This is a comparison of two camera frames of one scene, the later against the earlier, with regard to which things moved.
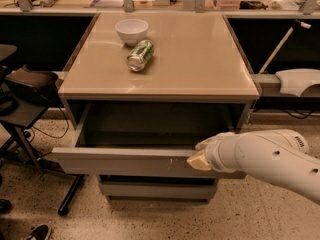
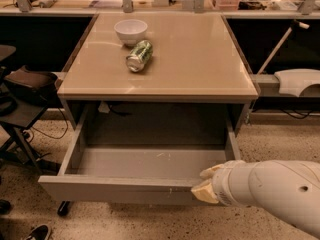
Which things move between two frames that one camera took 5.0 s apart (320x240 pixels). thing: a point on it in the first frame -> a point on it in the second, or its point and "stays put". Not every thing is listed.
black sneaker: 40,233 stays put
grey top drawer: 146,140 -> 159,173
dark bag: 34,85 stays put
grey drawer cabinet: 142,90 stays put
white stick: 295,25 stays put
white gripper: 213,155 -> 222,183
